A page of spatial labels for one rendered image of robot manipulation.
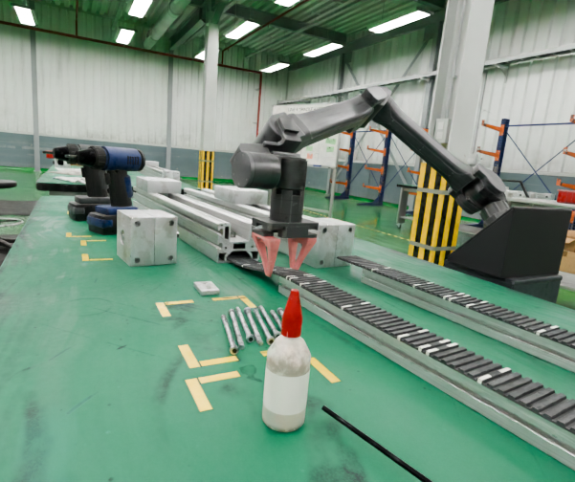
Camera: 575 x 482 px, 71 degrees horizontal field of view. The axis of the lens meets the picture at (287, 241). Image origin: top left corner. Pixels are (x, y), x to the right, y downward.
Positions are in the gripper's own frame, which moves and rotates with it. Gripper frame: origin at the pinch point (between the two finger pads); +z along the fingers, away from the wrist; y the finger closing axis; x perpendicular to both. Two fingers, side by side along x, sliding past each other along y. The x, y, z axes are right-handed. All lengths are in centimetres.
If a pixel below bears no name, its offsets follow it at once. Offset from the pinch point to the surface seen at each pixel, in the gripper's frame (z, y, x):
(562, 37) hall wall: -287, -798, -365
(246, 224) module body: -5.0, -2.1, -19.1
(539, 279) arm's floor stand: 3, -64, 13
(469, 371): -0.3, 1.2, 38.0
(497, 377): -0.3, -0.3, 39.9
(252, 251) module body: 0.6, -3.1, -17.3
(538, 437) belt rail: 1.9, 1.8, 45.2
